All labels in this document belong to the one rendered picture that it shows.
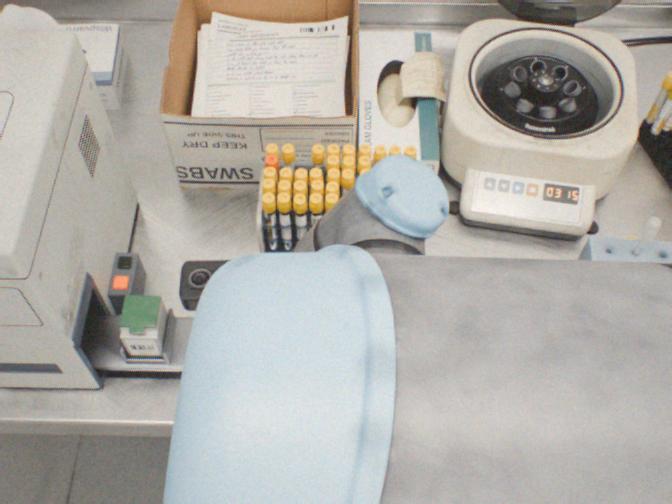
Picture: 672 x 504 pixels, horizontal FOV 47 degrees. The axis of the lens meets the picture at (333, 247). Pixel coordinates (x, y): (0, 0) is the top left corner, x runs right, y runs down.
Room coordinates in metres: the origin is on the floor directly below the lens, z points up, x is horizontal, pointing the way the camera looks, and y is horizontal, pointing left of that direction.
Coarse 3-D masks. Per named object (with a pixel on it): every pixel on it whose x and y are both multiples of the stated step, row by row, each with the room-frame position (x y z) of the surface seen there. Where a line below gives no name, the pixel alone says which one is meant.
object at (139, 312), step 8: (128, 296) 0.41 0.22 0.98; (136, 296) 0.41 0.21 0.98; (144, 296) 0.41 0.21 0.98; (152, 296) 0.41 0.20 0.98; (128, 304) 0.40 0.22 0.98; (136, 304) 0.40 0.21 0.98; (144, 304) 0.40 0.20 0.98; (152, 304) 0.40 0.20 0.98; (128, 312) 0.39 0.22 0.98; (136, 312) 0.39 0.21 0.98; (144, 312) 0.39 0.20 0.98; (152, 312) 0.39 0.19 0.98; (120, 320) 0.38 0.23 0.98; (128, 320) 0.38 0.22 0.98; (136, 320) 0.38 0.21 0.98; (144, 320) 0.38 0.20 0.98; (152, 320) 0.38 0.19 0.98; (136, 328) 0.37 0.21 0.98; (144, 328) 0.37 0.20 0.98
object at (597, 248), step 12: (588, 240) 0.49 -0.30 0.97; (600, 240) 0.49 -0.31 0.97; (612, 240) 0.49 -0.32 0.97; (624, 240) 0.49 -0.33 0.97; (636, 240) 0.49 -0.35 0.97; (648, 240) 0.49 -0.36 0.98; (588, 252) 0.48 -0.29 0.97; (600, 252) 0.47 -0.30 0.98; (612, 252) 0.47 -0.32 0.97; (624, 252) 0.47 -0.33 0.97; (648, 252) 0.47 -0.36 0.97; (660, 252) 0.47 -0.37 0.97
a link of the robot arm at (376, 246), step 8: (368, 240) 0.33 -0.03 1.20; (376, 240) 0.33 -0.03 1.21; (384, 240) 0.33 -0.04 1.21; (392, 240) 0.33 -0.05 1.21; (368, 248) 0.33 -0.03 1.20; (376, 248) 0.33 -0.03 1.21; (384, 248) 0.33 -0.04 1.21; (392, 248) 0.33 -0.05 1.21; (400, 248) 0.33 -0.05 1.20; (408, 248) 0.33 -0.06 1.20
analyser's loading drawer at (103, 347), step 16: (96, 320) 0.41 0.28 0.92; (112, 320) 0.41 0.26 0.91; (176, 320) 0.41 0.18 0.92; (192, 320) 0.41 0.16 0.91; (96, 336) 0.39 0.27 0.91; (112, 336) 0.39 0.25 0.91; (176, 336) 0.39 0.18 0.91; (96, 352) 0.37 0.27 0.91; (112, 352) 0.37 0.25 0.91; (176, 352) 0.37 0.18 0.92; (96, 368) 0.35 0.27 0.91; (112, 368) 0.35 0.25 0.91; (128, 368) 0.35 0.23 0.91; (144, 368) 0.35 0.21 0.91; (160, 368) 0.35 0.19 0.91; (176, 368) 0.35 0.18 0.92
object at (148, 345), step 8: (160, 304) 0.40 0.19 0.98; (160, 312) 0.39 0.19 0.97; (160, 320) 0.38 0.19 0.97; (120, 328) 0.37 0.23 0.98; (128, 328) 0.37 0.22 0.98; (152, 328) 0.37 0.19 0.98; (160, 328) 0.38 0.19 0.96; (120, 336) 0.36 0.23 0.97; (128, 336) 0.36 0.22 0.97; (136, 336) 0.36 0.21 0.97; (144, 336) 0.36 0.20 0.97; (152, 336) 0.36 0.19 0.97; (160, 336) 0.37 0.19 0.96; (128, 344) 0.36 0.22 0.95; (136, 344) 0.36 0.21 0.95; (144, 344) 0.36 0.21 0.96; (152, 344) 0.36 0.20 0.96; (160, 344) 0.36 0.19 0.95; (128, 352) 0.36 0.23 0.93; (136, 352) 0.36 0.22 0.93; (144, 352) 0.36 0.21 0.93; (152, 352) 0.36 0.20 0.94; (160, 352) 0.36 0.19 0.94
